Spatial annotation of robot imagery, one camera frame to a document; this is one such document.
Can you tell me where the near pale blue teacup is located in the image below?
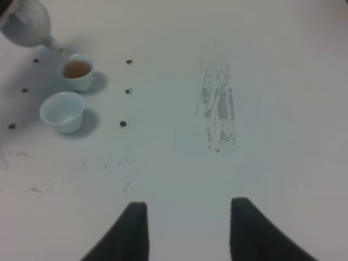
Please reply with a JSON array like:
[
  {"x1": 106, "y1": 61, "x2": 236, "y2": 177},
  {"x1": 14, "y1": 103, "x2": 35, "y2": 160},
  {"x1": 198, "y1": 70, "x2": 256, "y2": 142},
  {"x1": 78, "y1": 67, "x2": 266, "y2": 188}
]
[{"x1": 39, "y1": 92, "x2": 85, "y2": 134}]

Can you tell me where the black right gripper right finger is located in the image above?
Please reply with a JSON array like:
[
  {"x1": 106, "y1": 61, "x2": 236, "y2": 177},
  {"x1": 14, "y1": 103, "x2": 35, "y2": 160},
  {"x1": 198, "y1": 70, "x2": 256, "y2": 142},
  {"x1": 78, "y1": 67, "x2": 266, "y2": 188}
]
[{"x1": 229, "y1": 197, "x2": 315, "y2": 261}]

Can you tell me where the pale blue porcelain teapot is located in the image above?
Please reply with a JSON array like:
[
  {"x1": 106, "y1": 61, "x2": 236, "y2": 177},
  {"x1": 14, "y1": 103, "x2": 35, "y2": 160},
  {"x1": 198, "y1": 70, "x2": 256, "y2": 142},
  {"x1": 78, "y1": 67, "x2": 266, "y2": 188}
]
[{"x1": 1, "y1": 0, "x2": 63, "y2": 52}]

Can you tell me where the pale blue teacup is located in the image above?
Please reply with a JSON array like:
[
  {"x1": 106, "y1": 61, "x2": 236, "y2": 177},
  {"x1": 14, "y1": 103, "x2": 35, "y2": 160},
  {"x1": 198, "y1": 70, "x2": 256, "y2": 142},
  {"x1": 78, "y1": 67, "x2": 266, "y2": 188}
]
[
  {"x1": 39, "y1": 92, "x2": 85, "y2": 134},
  {"x1": 58, "y1": 54, "x2": 94, "y2": 92}
]

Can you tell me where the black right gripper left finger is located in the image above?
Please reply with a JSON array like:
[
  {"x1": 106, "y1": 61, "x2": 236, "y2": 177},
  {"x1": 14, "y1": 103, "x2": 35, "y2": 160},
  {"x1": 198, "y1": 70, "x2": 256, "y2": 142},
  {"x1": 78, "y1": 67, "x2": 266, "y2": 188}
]
[{"x1": 83, "y1": 202, "x2": 148, "y2": 260}]

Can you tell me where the far pale blue teacup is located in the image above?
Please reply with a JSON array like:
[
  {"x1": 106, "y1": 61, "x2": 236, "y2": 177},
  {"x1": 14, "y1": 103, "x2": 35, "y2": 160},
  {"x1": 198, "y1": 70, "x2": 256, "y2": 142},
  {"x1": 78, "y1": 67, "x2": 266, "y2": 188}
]
[{"x1": 58, "y1": 54, "x2": 94, "y2": 92}]

